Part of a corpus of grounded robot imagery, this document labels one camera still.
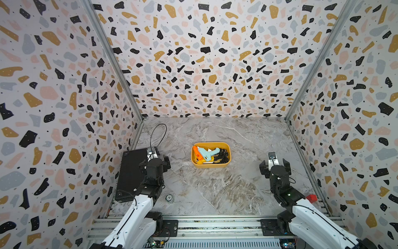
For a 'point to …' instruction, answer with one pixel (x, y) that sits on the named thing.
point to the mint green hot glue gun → (207, 154)
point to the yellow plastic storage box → (222, 159)
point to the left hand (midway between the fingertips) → (156, 157)
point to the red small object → (312, 198)
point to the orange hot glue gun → (197, 153)
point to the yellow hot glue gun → (201, 161)
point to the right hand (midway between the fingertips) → (275, 161)
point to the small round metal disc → (169, 197)
